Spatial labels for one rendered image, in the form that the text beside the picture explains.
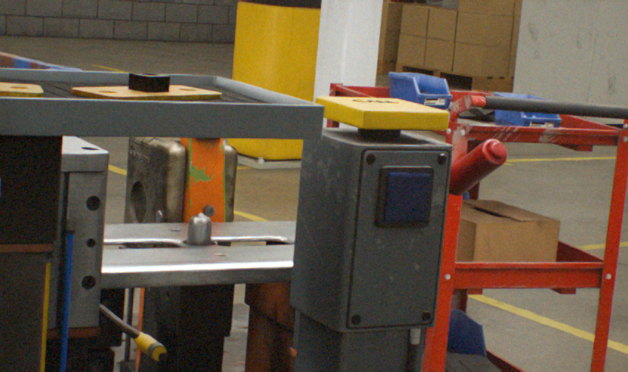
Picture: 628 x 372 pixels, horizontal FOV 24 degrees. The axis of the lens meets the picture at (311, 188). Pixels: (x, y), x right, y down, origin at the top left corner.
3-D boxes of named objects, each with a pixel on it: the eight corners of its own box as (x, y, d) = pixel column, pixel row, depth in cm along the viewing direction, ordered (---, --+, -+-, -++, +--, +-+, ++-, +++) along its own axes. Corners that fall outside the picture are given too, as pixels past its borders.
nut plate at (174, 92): (179, 90, 84) (181, 69, 84) (226, 99, 82) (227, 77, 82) (66, 93, 78) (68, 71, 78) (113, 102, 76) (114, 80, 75)
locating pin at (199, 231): (203, 257, 122) (206, 210, 121) (212, 263, 120) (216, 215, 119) (181, 258, 121) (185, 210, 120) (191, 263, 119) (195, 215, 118)
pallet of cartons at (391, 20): (435, 74, 1571) (442, 5, 1559) (381, 74, 1519) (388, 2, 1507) (361, 62, 1661) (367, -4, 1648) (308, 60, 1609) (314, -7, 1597)
